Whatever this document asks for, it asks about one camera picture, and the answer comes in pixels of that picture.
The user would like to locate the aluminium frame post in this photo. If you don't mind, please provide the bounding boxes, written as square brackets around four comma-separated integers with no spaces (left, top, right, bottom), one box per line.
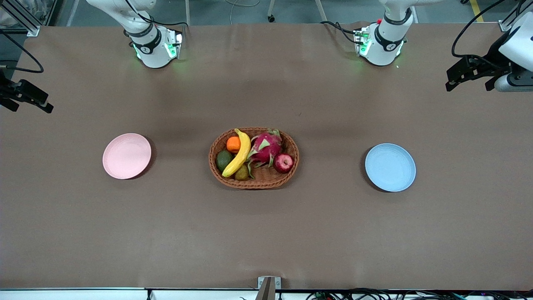
[0,0,41,37]
[499,0,533,32]

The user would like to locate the pink plate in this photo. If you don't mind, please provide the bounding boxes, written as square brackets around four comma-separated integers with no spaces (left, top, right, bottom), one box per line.
[102,133,152,180]

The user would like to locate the brown wicker basket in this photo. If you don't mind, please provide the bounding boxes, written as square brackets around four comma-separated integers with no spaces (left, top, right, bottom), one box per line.
[208,127,299,190]

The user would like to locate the black right arm base cable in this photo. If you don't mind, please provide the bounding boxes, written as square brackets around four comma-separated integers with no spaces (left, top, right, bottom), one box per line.
[125,0,190,30]

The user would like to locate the green avocado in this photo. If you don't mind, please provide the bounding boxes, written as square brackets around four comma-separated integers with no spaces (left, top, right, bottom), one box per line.
[216,150,234,173]

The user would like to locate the black arm base cable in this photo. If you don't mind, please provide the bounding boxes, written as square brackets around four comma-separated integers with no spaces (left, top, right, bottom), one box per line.
[320,21,359,44]
[125,0,190,30]

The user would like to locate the pink dragon fruit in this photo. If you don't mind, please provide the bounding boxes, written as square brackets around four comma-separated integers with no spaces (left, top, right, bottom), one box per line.
[246,129,284,179]

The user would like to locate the black cable bundle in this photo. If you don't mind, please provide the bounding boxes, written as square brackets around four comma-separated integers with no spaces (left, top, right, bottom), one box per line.
[306,287,533,300]

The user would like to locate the yellow banana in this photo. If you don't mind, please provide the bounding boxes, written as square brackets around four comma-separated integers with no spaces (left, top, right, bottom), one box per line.
[222,128,252,178]

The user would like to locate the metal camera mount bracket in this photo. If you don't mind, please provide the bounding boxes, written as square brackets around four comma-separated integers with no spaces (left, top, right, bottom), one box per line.
[257,276,281,300]

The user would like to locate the black left arm base cable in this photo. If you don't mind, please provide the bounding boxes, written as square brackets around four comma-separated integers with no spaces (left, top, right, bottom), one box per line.
[320,21,359,44]

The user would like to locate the red apple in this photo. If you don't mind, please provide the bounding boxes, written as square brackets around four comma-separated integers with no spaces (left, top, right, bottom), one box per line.
[273,153,294,174]

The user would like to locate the blue plate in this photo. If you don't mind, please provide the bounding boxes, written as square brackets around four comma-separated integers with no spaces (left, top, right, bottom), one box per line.
[365,143,416,193]

